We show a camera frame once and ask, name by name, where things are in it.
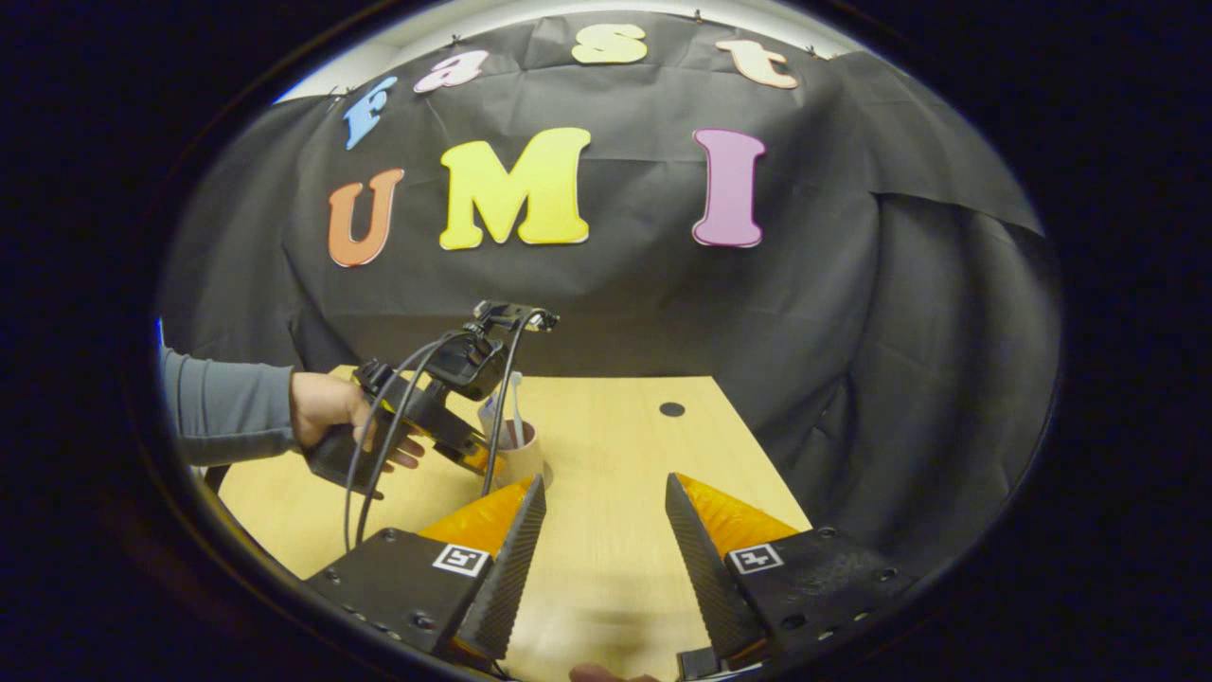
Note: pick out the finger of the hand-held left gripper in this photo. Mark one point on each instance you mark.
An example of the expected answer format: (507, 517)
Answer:
(478, 459)

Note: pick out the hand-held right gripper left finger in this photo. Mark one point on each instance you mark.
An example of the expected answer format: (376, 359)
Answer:
(511, 578)

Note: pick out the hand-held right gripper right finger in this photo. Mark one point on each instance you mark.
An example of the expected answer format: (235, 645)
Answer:
(710, 578)

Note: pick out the white toothpaste tube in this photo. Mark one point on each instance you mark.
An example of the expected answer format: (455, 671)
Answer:
(490, 417)

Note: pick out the beige cup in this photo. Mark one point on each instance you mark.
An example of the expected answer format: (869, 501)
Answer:
(523, 462)

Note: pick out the pale green toothbrush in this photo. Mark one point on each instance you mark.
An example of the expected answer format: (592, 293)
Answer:
(517, 398)

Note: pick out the wooden desktop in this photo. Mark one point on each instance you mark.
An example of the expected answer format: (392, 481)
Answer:
(606, 455)

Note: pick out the black backdrop cloth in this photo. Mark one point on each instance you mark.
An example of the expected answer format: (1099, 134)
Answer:
(757, 313)

